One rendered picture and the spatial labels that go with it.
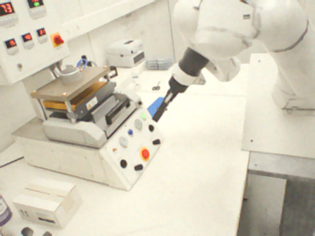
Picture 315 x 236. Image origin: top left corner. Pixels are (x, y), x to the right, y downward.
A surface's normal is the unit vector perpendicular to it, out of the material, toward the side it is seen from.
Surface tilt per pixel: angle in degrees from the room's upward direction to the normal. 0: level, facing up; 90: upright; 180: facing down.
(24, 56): 90
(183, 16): 74
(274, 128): 45
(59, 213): 88
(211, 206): 0
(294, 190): 90
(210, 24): 64
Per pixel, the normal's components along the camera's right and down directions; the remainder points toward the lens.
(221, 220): -0.15, -0.85
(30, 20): 0.90, 0.10
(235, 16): 0.28, 0.15
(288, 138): -0.37, -0.24
